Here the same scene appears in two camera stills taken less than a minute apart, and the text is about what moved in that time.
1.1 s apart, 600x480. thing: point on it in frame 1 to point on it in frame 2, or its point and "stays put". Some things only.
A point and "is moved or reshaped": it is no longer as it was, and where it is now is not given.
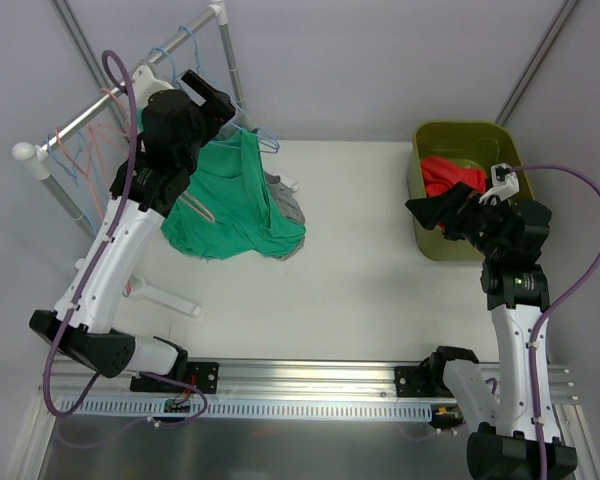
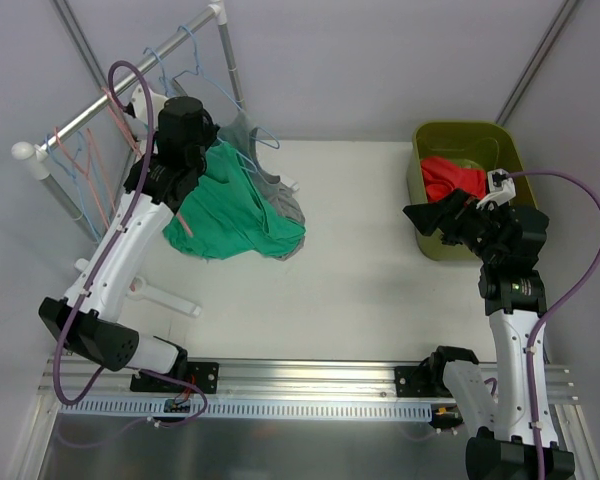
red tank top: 437,173 stays put
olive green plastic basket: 483,144 stays put
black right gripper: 456,213 stays put
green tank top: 226,209 is moved or reshaped
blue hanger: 274,150 to 244,160
